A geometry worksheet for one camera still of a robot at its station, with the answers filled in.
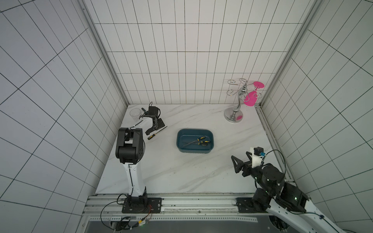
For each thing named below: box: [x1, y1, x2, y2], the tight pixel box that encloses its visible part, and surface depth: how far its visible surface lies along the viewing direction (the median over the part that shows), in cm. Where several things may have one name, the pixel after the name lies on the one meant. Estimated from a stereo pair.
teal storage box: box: [176, 128, 215, 154], surface depth 97 cm
